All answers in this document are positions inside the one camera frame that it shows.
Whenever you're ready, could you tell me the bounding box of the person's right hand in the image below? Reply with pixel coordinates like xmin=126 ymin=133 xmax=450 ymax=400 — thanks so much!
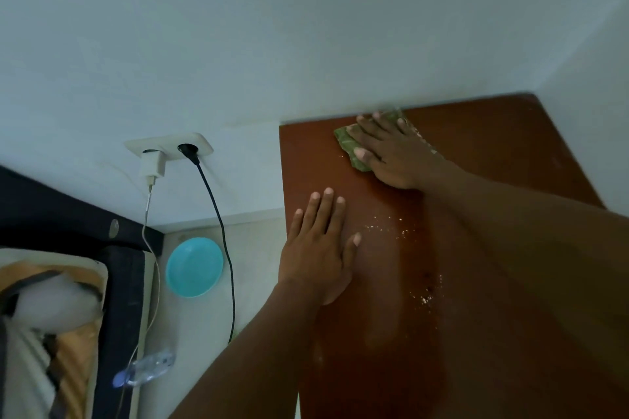
xmin=346 ymin=111 xmax=463 ymax=191

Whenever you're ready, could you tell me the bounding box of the person's left hand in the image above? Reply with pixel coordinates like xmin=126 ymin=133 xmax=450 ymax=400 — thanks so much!
xmin=277 ymin=187 xmax=362 ymax=306

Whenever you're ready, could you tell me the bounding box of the green striped cleaning cloth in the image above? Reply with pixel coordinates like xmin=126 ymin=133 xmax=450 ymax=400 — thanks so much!
xmin=334 ymin=110 xmax=423 ymax=173

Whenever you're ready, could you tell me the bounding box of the person's right forearm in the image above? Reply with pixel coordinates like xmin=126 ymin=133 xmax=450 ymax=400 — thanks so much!
xmin=417 ymin=163 xmax=629 ymax=419

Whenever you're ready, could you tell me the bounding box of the person's left forearm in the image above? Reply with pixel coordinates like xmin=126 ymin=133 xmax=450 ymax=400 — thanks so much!
xmin=169 ymin=281 xmax=320 ymax=419

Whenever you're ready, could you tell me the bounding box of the brown wooden drawer cabinet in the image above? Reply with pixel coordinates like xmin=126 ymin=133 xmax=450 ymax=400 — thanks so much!
xmin=278 ymin=93 xmax=629 ymax=419

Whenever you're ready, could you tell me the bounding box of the light blue plastic plate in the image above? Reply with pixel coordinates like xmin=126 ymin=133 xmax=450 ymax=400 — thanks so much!
xmin=164 ymin=236 xmax=225 ymax=299

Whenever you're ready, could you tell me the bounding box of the white charger adapter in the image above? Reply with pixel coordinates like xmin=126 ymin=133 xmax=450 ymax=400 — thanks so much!
xmin=140 ymin=149 xmax=168 ymax=180

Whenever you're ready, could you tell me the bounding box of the clear plastic water bottle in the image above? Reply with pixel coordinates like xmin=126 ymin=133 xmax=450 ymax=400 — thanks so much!
xmin=111 ymin=350 xmax=177 ymax=389

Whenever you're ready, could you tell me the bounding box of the striped bed sheet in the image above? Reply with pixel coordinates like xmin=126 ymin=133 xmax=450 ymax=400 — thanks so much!
xmin=0 ymin=249 xmax=109 ymax=419

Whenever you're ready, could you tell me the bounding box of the black power cable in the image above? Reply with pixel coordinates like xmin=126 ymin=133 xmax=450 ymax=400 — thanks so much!
xmin=178 ymin=143 xmax=237 ymax=345

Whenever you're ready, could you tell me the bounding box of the thin grey charger cable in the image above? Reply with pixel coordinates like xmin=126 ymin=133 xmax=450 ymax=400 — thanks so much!
xmin=113 ymin=177 xmax=162 ymax=419

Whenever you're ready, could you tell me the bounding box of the white wall socket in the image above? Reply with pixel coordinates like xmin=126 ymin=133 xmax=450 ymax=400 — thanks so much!
xmin=123 ymin=132 xmax=215 ymax=162

